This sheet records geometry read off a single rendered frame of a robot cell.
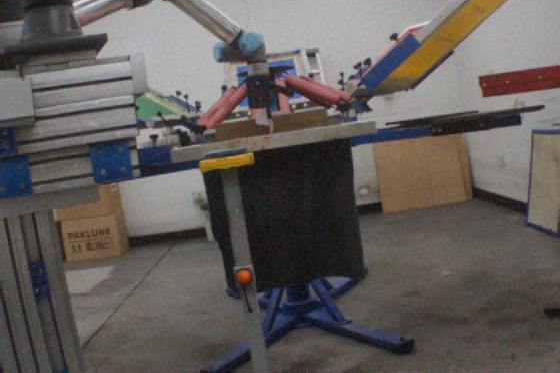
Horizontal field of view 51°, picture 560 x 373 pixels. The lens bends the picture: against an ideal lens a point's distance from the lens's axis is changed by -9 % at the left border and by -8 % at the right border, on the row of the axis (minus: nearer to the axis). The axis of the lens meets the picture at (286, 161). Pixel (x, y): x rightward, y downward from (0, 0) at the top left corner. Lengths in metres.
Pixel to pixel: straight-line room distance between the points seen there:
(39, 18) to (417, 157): 5.54
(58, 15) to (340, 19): 5.40
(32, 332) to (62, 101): 0.58
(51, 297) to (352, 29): 5.41
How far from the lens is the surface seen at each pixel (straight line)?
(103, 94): 1.36
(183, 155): 1.78
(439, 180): 6.60
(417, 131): 2.88
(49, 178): 1.38
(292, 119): 2.26
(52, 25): 1.37
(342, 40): 6.59
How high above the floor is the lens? 1.00
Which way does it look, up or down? 3 degrees down
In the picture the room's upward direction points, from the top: 8 degrees counter-clockwise
